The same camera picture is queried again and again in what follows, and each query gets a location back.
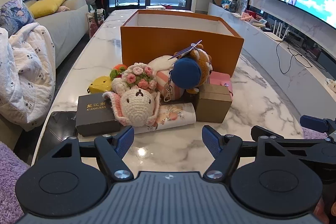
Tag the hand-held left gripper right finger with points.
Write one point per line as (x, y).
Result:
(211, 141)

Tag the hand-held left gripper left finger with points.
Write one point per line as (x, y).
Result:
(124, 141)

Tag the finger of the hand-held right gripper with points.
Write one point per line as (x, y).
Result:
(288, 139)
(313, 121)

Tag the olive small box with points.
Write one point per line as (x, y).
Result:
(212, 106)

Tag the white crochet bunny plush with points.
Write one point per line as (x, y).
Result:
(136, 106)

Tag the dark grey gift box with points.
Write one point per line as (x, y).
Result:
(94, 119)

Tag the white floral canister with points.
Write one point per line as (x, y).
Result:
(176, 115)

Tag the yellow tape measure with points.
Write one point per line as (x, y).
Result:
(101, 83)

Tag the pink card wallet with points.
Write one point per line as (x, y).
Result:
(219, 77)

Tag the crochet orange strawberry toy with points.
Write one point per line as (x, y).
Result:
(118, 70)

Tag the brown plush toy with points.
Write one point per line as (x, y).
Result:
(204, 64)

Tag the pink white plush pouch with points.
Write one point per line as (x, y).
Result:
(161, 64)

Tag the orange cardboard box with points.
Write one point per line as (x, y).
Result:
(147, 40)

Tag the person's right hand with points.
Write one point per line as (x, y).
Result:
(324, 212)

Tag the black smartphone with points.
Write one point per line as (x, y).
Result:
(57, 129)

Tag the white router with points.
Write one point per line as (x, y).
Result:
(279, 36)

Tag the white marble TV cabinet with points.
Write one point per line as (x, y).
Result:
(265, 43)

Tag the panda print blanket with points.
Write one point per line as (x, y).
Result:
(29, 69)

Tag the floral shopping bag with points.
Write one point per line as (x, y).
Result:
(95, 22)

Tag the grey sofa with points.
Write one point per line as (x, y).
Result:
(71, 27)

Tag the dark glass jar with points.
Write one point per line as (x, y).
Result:
(233, 6)

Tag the small pink plush toy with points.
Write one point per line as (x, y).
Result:
(64, 8)

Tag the yellow pillow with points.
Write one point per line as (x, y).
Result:
(47, 5)

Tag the blue patterned pillow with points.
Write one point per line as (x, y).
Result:
(13, 14)

